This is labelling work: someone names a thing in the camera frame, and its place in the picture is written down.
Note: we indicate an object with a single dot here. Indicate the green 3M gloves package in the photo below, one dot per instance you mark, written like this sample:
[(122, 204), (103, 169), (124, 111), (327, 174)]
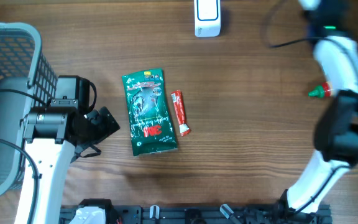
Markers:
[(150, 123)]

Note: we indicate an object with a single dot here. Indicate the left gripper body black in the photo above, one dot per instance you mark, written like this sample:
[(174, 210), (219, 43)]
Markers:
[(98, 129)]

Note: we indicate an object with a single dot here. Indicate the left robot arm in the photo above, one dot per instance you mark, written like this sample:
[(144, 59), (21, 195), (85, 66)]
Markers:
[(55, 135)]

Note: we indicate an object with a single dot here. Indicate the red sauce bottle green cap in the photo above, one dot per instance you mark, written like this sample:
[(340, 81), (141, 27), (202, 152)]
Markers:
[(323, 90)]

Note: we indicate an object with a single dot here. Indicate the red snack stick packet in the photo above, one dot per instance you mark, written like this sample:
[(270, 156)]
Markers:
[(180, 112)]

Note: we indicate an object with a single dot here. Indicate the grey plastic shopping basket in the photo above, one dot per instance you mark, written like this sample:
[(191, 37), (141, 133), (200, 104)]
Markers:
[(24, 72)]

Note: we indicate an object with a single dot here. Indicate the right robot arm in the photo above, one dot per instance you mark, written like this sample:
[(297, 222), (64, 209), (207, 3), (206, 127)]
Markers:
[(336, 133)]

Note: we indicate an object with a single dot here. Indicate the white barcode scanner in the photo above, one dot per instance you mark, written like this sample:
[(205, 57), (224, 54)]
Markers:
[(207, 14)]

